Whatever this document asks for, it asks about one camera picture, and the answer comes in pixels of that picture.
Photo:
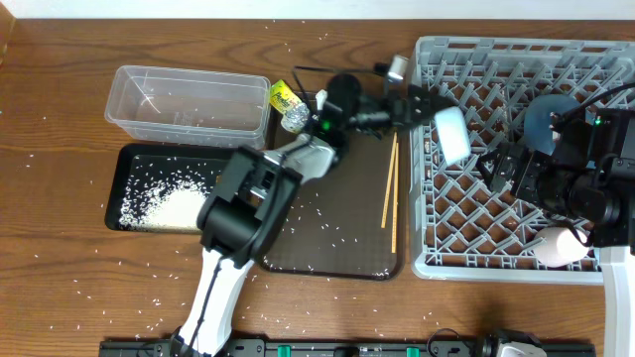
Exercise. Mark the wooden chopstick left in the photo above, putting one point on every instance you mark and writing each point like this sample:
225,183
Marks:
390,179

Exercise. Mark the pink cup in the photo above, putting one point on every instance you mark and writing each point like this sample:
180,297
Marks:
559,247

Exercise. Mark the yellow green snack wrapper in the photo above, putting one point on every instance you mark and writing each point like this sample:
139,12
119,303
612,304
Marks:
295,112

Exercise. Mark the crumpled white tissue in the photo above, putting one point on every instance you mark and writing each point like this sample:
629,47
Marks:
321,97

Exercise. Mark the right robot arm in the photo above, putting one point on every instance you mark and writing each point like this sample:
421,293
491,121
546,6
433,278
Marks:
589,175

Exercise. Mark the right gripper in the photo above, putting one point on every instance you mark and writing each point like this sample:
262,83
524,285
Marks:
519,175

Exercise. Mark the white rice pile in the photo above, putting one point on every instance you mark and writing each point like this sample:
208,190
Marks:
166,194

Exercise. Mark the black plastic tray bin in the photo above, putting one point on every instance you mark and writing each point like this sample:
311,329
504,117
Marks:
128,153

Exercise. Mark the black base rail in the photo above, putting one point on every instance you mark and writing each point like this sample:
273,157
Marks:
260,348

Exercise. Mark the brown serving tray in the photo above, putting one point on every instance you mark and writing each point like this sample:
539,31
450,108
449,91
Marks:
337,227

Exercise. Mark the wooden chopstick right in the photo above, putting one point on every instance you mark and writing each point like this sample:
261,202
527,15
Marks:
395,199

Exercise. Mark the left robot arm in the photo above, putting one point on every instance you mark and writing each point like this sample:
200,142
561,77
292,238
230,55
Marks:
246,211

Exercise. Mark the dark blue plate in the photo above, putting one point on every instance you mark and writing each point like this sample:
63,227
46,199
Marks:
537,132

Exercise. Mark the clear plastic container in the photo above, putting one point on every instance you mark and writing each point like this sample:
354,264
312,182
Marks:
190,107

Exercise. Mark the grey dishwasher rack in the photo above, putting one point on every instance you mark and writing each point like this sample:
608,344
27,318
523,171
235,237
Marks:
459,229

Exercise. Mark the wooden chopstick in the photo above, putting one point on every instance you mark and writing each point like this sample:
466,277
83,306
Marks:
390,179
395,199

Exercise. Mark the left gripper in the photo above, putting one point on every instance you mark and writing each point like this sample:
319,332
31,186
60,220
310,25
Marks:
410,109

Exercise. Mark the light blue rice bowl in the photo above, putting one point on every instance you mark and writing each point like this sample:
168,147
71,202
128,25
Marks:
453,135

